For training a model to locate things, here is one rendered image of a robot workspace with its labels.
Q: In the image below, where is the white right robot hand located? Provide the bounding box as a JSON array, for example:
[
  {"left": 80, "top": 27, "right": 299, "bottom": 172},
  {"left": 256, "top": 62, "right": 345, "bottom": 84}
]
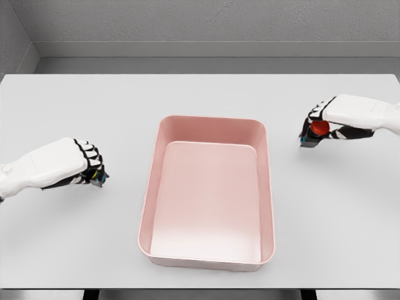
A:
[{"left": 298, "top": 94, "right": 387, "bottom": 143}]

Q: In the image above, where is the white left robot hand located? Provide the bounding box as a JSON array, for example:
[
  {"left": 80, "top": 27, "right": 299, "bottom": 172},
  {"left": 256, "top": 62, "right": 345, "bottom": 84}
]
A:
[{"left": 24, "top": 137, "right": 111, "bottom": 190}]

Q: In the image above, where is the red button industrial switch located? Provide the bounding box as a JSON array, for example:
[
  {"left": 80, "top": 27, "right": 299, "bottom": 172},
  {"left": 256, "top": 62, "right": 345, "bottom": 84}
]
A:
[{"left": 299, "top": 120, "right": 331, "bottom": 149}]

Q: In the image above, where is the pink rectangular plastic basket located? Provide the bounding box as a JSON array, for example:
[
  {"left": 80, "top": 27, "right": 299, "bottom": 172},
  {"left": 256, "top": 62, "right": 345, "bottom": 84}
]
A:
[{"left": 136, "top": 114, "right": 276, "bottom": 273}]

